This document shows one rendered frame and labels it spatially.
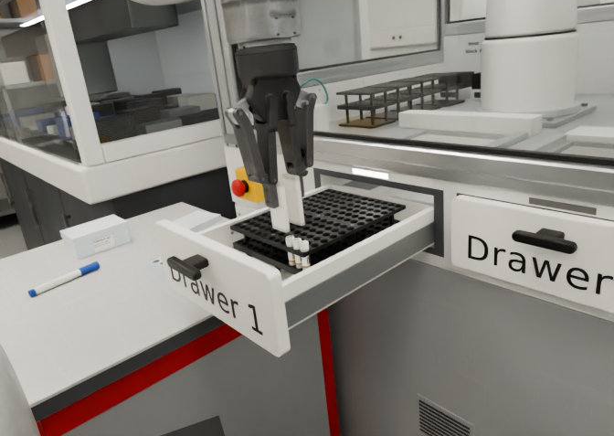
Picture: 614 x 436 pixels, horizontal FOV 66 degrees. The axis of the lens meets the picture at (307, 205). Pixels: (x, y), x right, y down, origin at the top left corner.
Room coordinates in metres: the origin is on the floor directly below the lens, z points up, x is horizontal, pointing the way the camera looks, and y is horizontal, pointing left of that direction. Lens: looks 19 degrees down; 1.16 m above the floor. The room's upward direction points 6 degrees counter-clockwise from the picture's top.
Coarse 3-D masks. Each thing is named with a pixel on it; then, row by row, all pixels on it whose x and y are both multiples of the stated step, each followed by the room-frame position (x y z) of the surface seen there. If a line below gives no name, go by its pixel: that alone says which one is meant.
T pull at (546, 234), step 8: (520, 232) 0.54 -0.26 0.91; (528, 232) 0.53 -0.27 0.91; (536, 232) 0.53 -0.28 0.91; (544, 232) 0.53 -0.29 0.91; (552, 232) 0.53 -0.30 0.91; (560, 232) 0.53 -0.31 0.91; (520, 240) 0.53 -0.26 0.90; (528, 240) 0.53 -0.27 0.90; (536, 240) 0.52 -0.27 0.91; (544, 240) 0.51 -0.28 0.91; (552, 240) 0.51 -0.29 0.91; (560, 240) 0.50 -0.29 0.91; (568, 240) 0.50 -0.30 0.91; (544, 248) 0.51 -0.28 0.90; (552, 248) 0.50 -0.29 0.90; (560, 248) 0.50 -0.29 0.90; (568, 248) 0.49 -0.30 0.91; (576, 248) 0.49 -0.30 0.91
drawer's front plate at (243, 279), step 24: (168, 240) 0.65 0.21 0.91; (192, 240) 0.59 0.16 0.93; (216, 264) 0.55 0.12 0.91; (240, 264) 0.50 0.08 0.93; (264, 264) 0.49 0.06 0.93; (216, 288) 0.56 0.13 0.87; (240, 288) 0.51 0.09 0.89; (264, 288) 0.47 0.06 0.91; (216, 312) 0.57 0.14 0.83; (240, 312) 0.52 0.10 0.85; (264, 312) 0.47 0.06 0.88; (264, 336) 0.48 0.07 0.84; (288, 336) 0.47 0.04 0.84
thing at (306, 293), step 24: (312, 192) 0.85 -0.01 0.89; (360, 192) 0.83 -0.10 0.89; (408, 216) 0.75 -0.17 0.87; (432, 216) 0.69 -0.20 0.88; (216, 240) 0.71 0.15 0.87; (384, 240) 0.62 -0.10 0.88; (408, 240) 0.65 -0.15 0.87; (432, 240) 0.69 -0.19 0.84; (336, 264) 0.55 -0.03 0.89; (360, 264) 0.58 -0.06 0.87; (384, 264) 0.61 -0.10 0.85; (288, 288) 0.50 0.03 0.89; (312, 288) 0.52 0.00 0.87; (336, 288) 0.55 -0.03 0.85; (288, 312) 0.49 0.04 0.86; (312, 312) 0.52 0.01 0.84
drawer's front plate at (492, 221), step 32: (480, 224) 0.61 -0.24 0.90; (512, 224) 0.58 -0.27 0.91; (544, 224) 0.55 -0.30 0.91; (576, 224) 0.52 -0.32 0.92; (608, 224) 0.50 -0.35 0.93; (480, 256) 0.61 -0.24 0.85; (512, 256) 0.58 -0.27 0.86; (544, 256) 0.54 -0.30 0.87; (576, 256) 0.52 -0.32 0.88; (608, 256) 0.49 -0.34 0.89; (544, 288) 0.54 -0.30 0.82; (608, 288) 0.49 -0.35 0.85
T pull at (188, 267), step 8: (192, 256) 0.57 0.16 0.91; (200, 256) 0.57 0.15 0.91; (168, 264) 0.57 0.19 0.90; (176, 264) 0.55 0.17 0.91; (184, 264) 0.55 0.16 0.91; (192, 264) 0.55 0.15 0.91; (200, 264) 0.55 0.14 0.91; (208, 264) 0.56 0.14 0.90; (184, 272) 0.54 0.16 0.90; (192, 272) 0.52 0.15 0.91; (200, 272) 0.53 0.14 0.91; (192, 280) 0.52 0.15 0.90
